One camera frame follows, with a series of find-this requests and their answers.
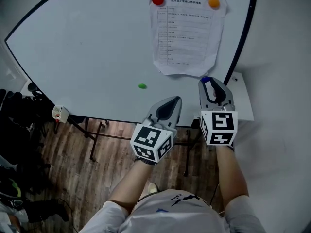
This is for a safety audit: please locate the person's white t-shirt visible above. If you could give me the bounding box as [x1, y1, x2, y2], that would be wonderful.
[77, 189, 268, 233]

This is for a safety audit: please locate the white whiteboard on stand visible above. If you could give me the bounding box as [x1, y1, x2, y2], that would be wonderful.
[4, 0, 260, 177]

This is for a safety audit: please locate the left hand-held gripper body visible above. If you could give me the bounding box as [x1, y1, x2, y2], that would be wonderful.
[130, 116, 178, 165]

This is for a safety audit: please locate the white desk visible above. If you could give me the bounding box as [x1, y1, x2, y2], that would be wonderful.
[225, 71, 255, 122]
[20, 80, 37, 97]

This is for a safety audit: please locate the cluster of black office chairs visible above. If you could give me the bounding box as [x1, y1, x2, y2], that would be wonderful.
[0, 83, 58, 196]

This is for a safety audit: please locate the person's left forearm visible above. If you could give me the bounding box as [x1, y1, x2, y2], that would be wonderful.
[108, 159, 156, 210]

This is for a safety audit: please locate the person's right forearm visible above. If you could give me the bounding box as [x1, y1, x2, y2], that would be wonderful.
[215, 145, 250, 215]

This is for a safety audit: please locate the thin black cable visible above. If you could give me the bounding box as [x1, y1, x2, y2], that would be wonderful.
[210, 183, 221, 206]

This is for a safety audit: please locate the white printed paper sheet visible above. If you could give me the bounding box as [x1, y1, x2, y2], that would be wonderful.
[147, 0, 230, 77]

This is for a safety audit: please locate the black floor cable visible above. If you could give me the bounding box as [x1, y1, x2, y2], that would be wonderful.
[57, 198, 74, 232]

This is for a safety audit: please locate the black whiteboard eraser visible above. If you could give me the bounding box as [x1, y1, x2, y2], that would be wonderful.
[191, 112, 202, 129]

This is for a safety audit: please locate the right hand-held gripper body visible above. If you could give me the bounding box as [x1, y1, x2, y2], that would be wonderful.
[199, 104, 239, 147]

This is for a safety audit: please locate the white box with red button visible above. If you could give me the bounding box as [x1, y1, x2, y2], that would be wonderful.
[52, 105, 70, 123]

